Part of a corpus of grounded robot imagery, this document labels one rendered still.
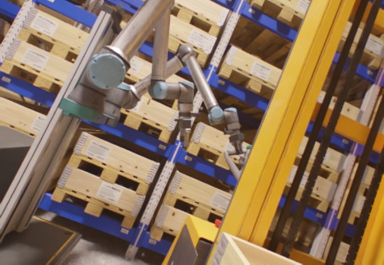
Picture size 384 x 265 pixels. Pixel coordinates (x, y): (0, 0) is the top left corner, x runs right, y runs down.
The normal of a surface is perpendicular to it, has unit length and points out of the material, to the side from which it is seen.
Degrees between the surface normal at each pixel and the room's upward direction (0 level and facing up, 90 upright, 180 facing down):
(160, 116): 90
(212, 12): 90
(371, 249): 90
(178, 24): 90
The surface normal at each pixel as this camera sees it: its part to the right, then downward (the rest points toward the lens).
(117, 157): 0.14, -0.06
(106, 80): 0.43, 0.18
